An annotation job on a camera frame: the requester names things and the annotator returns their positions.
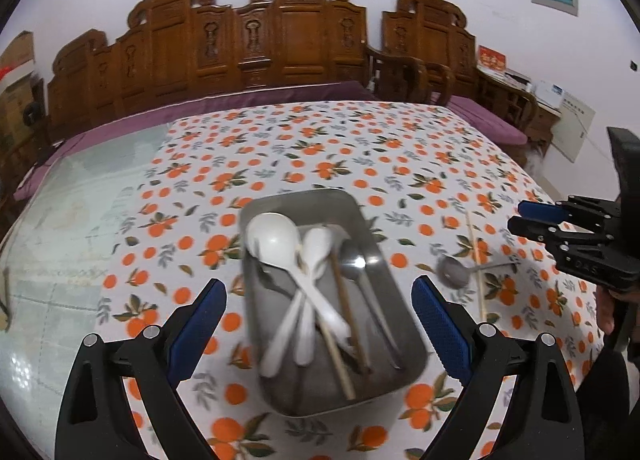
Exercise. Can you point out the carved wooden sofa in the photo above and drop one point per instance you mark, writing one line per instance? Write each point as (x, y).
(300, 40)

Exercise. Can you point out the white plastic spoon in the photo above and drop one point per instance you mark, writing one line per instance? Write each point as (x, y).
(317, 245)
(272, 237)

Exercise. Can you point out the person's right forearm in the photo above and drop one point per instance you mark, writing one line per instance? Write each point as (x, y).
(610, 400)

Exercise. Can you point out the brown wooden chopstick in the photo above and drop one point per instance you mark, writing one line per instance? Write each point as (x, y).
(350, 315)

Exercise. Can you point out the metal spoon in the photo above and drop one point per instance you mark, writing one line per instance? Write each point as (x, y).
(352, 260)
(452, 271)

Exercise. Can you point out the red box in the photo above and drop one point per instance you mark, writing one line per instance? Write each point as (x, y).
(492, 59)

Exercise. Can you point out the white plastic bag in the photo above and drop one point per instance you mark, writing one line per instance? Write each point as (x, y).
(534, 159)

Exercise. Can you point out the orange print tablecloth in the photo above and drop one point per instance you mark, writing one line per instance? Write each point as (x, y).
(310, 160)

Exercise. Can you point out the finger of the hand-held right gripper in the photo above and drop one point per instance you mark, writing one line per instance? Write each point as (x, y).
(527, 228)
(540, 211)

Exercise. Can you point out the white box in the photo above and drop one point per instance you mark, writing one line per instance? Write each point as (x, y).
(547, 93)

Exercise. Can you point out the metal tray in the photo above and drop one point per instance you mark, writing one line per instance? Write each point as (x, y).
(305, 207)

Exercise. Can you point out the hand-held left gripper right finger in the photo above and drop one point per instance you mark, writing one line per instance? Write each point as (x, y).
(442, 330)

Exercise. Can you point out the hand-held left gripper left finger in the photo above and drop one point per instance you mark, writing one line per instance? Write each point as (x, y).
(197, 325)

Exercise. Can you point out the white leaning panel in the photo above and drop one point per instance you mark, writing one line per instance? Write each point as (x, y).
(575, 128)

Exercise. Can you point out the small purple seat cushion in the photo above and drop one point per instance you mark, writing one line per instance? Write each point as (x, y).
(485, 118)

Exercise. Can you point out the carved wooden armchair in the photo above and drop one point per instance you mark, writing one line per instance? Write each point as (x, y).
(435, 35)

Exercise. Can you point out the cardboard boxes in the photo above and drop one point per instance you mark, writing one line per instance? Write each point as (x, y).
(17, 90)

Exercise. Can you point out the person's right hand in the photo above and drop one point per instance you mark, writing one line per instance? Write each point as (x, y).
(605, 310)

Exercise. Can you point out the wooden side table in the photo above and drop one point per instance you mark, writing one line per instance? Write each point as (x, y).
(515, 100)

